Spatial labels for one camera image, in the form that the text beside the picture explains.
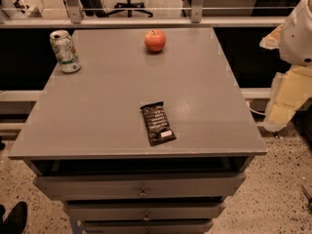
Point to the red apple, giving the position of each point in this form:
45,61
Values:
155,40

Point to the grey metal railing frame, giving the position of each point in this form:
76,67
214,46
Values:
166,13

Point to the top grey drawer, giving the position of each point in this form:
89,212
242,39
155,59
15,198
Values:
110,187

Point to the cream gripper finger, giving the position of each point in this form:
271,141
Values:
272,40
289,92

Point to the white green soda can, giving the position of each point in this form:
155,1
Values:
65,52

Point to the black rxbar chocolate wrapper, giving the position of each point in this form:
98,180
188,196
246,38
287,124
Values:
157,124

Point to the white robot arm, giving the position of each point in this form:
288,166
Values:
296,36

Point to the bottom grey drawer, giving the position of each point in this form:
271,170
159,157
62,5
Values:
195,226

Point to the middle grey drawer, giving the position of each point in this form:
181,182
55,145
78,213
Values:
144,211

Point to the grey drawer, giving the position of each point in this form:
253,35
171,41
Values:
144,211
195,226
110,187

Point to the black shoe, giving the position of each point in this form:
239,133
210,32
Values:
15,221

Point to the grey drawer cabinet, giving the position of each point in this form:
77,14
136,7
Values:
89,123

